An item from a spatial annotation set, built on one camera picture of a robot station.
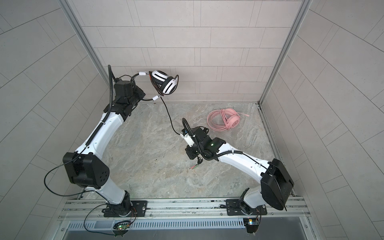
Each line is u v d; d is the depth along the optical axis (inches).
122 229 25.4
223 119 39.0
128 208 25.6
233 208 27.9
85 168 16.6
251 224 26.8
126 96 23.7
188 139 27.2
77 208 28.3
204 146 23.1
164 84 27.9
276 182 15.7
